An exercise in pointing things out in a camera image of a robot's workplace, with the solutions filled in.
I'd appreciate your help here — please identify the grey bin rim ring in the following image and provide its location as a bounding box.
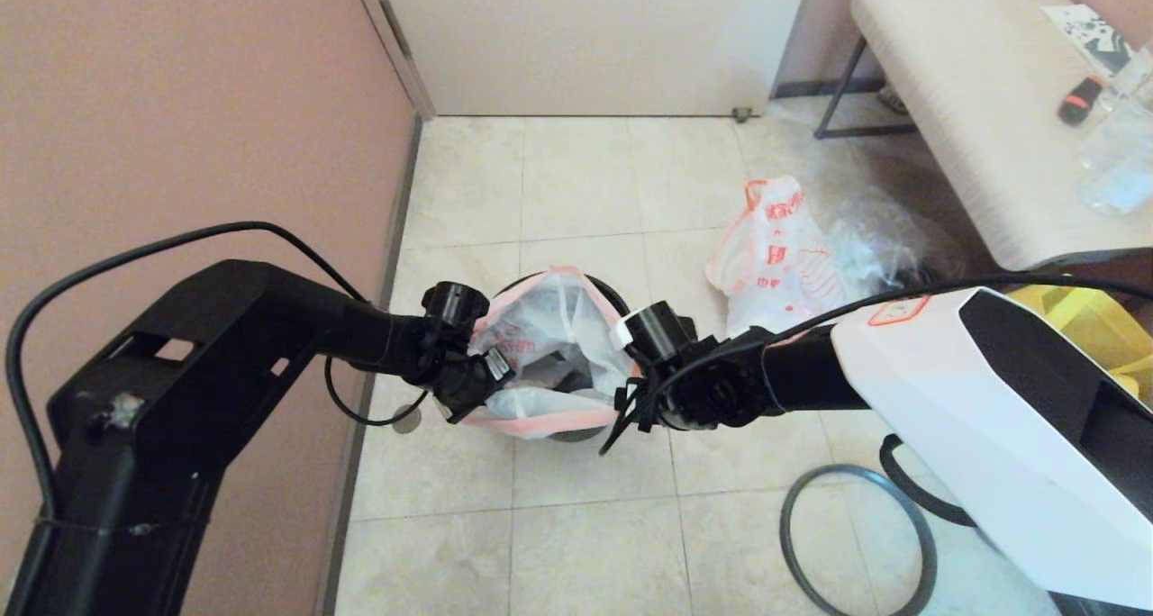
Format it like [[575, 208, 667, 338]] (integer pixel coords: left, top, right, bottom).
[[780, 466, 938, 616]]

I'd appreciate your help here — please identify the black and orange marker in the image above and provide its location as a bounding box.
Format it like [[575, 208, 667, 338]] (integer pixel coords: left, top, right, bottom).
[[1057, 76, 1104, 126]]

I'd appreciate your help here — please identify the braided black right arm hose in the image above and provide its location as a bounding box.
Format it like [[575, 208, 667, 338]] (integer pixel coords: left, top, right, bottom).
[[878, 434, 978, 529]]

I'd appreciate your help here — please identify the clear plastic bag with items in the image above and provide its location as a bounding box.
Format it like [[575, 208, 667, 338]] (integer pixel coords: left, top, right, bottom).
[[829, 193, 958, 294]]

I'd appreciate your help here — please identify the white door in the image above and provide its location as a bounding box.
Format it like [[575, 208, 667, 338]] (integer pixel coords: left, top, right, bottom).
[[374, 0, 812, 118]]

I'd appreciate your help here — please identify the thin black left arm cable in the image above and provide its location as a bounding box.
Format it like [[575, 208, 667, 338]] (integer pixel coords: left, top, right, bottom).
[[5, 222, 366, 520]]

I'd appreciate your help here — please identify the yellow fabric tote bag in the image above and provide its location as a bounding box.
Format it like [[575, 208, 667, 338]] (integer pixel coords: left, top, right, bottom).
[[1009, 285, 1153, 401]]

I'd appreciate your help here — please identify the black round trash bin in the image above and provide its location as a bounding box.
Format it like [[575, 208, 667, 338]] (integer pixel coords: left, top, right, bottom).
[[491, 274, 633, 443]]

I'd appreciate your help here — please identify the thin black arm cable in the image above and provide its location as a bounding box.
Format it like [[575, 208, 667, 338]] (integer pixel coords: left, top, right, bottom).
[[5, 222, 366, 520], [599, 274, 1153, 456]]

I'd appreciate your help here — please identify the beige bench with metal legs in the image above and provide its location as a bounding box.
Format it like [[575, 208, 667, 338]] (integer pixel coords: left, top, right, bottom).
[[813, 0, 1153, 272]]

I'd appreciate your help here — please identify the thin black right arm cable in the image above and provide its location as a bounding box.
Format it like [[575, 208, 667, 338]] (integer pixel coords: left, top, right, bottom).
[[599, 274, 1153, 456]]

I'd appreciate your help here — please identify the white red plastic bag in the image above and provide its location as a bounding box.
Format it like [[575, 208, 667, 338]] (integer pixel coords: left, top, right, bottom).
[[705, 177, 852, 338]]

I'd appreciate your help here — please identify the clear plastic water bottle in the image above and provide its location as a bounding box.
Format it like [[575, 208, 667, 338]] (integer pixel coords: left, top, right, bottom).
[[1072, 44, 1153, 216]]

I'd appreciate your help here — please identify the white red-printed bin liner bag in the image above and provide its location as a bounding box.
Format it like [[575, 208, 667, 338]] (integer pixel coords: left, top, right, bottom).
[[468, 267, 642, 439]]

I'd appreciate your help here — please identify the black and white printed paper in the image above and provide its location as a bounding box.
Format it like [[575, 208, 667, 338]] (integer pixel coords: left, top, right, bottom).
[[1040, 4, 1133, 77]]

